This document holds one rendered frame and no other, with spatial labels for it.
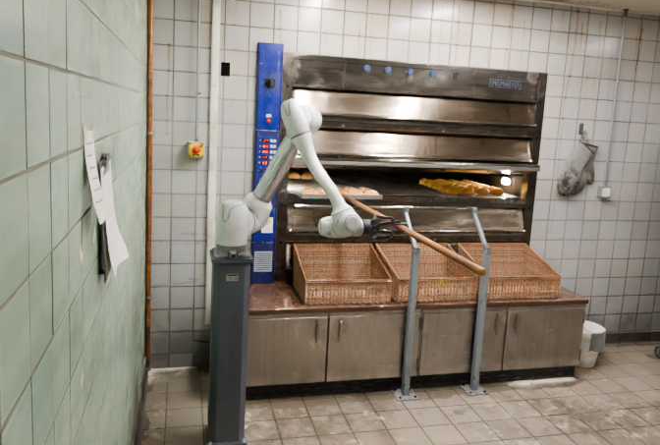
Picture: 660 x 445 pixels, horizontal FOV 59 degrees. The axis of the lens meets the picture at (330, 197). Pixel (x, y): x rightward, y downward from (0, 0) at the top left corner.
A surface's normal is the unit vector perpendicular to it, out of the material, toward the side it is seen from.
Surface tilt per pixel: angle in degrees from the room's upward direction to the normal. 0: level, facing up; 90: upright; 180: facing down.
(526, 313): 91
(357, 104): 70
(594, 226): 90
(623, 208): 90
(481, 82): 92
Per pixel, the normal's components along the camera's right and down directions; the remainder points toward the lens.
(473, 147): 0.25, -0.19
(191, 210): 0.25, 0.15
